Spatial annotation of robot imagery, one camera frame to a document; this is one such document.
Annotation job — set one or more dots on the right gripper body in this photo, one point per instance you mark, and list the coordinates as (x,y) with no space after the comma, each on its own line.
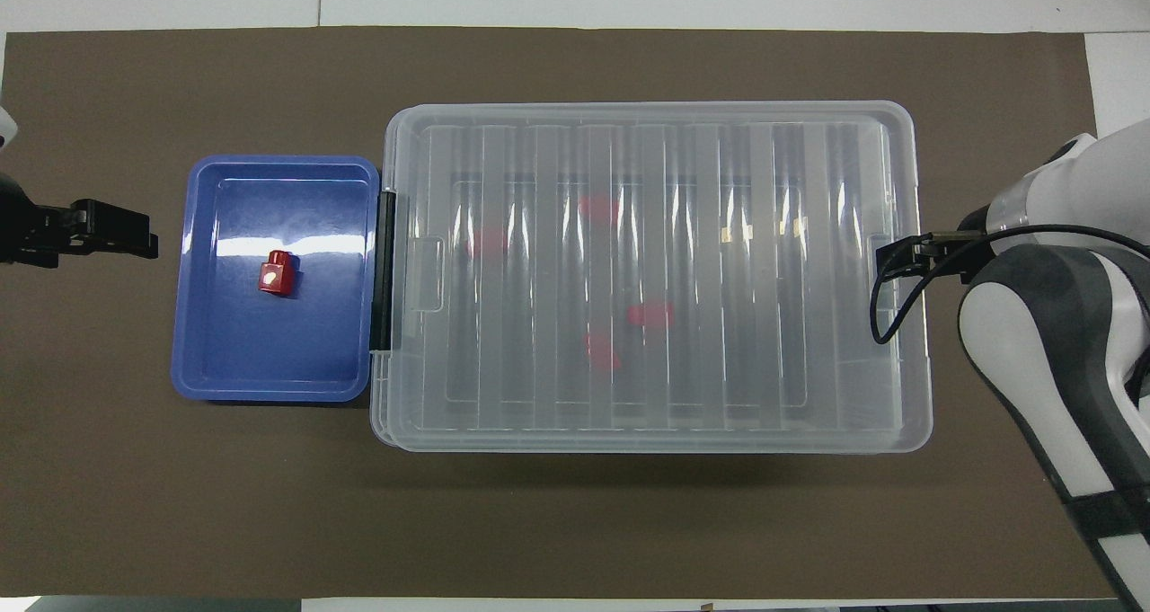
(952,248)

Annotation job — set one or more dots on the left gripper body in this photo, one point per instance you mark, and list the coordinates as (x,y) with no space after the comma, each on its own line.
(27,235)

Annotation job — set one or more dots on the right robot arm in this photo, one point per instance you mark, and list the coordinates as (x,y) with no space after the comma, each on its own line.
(1042,324)

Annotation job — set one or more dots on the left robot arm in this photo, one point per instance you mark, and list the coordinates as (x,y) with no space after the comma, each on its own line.
(4,128)

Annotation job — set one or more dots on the red block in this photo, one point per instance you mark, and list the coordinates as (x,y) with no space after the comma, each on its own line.
(598,209)
(277,273)
(489,242)

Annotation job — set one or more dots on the clear plastic box lid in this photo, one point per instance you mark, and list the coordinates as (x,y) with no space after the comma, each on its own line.
(701,396)

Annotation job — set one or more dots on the black box latch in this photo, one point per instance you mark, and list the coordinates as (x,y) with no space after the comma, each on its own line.
(385,270)

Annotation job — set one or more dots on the clear plastic storage box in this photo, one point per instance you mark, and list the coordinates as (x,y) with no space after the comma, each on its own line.
(378,419)

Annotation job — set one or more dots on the blue plastic tray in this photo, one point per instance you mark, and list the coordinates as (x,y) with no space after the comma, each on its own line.
(269,342)

